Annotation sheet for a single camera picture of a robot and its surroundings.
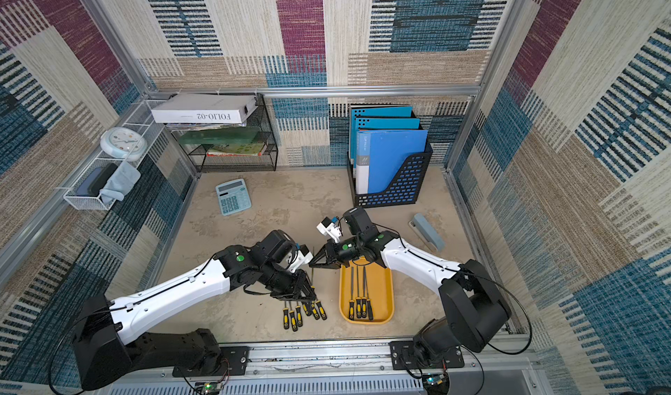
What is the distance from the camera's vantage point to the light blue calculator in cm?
108

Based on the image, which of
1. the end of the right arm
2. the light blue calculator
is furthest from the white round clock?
the end of the right arm

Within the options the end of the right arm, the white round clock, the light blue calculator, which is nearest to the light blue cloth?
the white round clock

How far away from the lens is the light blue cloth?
663mm

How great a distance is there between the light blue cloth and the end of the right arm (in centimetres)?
53

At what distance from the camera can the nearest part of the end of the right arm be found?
2.07 ft

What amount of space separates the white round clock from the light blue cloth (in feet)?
0.10

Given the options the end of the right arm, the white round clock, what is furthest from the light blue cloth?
the end of the right arm

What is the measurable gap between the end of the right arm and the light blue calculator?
Answer: 1.58ft

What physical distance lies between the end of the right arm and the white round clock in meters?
0.60

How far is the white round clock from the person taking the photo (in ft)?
2.40
